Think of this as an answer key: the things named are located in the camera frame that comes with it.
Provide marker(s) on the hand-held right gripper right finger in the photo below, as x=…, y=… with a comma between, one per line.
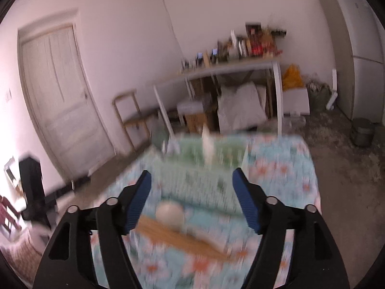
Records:
x=246, y=201

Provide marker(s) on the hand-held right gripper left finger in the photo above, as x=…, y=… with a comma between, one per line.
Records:
x=137, y=204

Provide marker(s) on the cream round spoon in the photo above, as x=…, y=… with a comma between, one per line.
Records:
x=170, y=215

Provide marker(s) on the bundle of wooden chopsticks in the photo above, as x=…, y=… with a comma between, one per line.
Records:
x=168, y=236

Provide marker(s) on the green plastic utensil holder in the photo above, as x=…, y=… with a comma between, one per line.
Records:
x=186, y=174

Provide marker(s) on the floral blue blanket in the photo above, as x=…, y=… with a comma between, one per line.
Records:
x=279, y=162

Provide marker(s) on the wooden chair with dark seat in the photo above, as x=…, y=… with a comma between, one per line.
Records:
x=134, y=120

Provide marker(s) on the small brown cardboard box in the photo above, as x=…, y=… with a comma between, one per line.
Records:
x=195, y=122

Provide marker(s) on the white bag under table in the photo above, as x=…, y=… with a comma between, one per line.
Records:
x=240, y=105

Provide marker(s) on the black stand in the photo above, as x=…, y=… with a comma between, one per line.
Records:
x=31, y=186

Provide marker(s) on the clear plastic storage box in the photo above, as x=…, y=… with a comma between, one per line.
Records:
x=190, y=107

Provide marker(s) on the white cardboard box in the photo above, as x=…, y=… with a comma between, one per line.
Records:
x=296, y=101

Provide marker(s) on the grey-green sack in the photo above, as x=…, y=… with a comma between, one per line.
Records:
x=318, y=94

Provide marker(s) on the red chair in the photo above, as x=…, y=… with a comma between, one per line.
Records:
x=7, y=212

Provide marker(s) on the yellow plastic bag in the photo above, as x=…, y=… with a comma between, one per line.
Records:
x=292, y=78

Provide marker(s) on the white panelled door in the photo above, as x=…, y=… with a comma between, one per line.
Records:
x=60, y=96

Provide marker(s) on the grey rice cooker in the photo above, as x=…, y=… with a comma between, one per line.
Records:
x=362, y=132

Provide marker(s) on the white table with wooden top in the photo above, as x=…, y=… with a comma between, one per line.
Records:
x=228, y=66

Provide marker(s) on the black device with screen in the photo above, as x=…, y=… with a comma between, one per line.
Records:
x=199, y=56
x=214, y=51

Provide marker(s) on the clutter of bottles and items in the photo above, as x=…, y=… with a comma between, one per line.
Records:
x=255, y=42

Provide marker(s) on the grey refrigerator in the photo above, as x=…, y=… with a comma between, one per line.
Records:
x=355, y=51

